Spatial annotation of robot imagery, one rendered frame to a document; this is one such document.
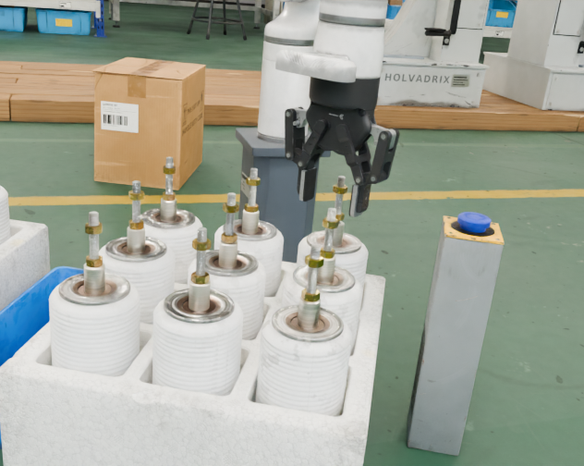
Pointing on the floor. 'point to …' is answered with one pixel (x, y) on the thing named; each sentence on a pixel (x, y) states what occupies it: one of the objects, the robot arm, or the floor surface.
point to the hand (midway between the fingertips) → (332, 196)
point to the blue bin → (2, 325)
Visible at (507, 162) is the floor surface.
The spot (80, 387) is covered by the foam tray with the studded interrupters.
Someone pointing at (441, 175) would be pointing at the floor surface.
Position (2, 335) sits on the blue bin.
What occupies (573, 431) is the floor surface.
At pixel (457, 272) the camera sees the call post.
